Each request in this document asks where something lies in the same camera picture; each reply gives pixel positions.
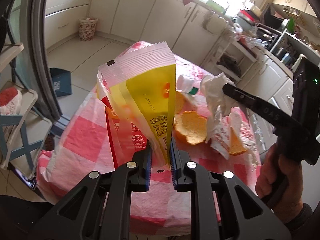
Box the yellow plastic package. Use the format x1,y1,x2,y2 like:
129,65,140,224
100,69,176,167

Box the white red snack wrapper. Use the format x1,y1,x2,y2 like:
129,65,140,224
97,42,176,99

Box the white kitchen trolley rack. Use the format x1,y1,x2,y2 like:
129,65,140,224
201,30,261,83

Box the white lower kitchen cabinets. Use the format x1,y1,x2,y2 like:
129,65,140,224
44,0,228,64

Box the person right hand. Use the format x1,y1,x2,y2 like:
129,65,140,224
255,144,303,223

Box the white drawer cabinet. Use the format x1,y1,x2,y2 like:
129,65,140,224
237,54,289,154

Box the orange peel right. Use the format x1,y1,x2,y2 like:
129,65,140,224
174,111,207,145

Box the black frying pan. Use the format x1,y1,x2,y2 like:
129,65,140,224
217,54,241,77

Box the metal shelf rack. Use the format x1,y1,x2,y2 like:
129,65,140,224
269,10,320,66

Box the red white checkered tablecloth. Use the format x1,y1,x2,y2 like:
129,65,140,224
36,41,263,235

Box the black microwave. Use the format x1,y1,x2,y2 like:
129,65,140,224
264,7,289,31

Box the green plastic basin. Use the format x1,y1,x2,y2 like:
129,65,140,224
206,0,229,15

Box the floral small waste basket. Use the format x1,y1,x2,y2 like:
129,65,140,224
79,17,98,42

